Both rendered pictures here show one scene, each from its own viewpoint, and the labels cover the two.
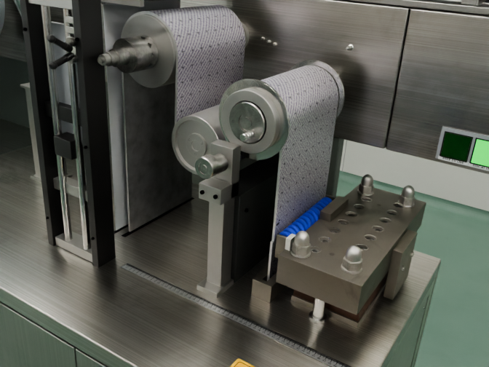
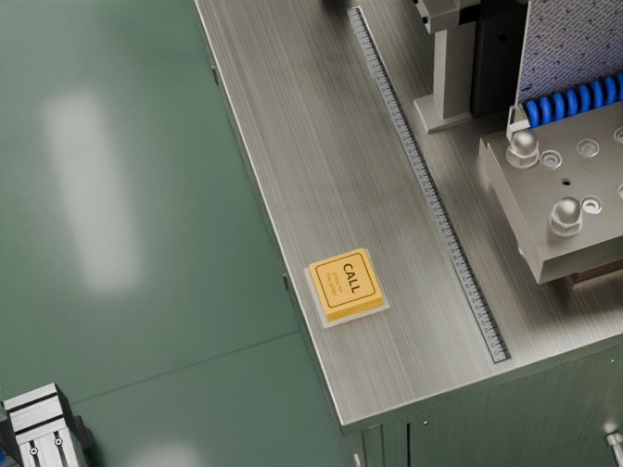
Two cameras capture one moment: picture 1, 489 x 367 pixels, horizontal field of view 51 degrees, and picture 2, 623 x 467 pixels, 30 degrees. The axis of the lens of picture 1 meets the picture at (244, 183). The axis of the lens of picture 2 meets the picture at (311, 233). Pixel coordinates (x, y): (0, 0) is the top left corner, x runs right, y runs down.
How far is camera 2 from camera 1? 0.79 m
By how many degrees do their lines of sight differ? 50
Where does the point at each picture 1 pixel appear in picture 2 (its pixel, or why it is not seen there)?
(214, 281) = (438, 107)
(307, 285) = (506, 205)
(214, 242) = (438, 63)
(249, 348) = (401, 236)
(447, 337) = not seen: outside the picture
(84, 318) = (248, 82)
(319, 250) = (558, 164)
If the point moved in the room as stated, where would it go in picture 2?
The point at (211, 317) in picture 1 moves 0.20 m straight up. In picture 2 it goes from (394, 163) to (392, 69)
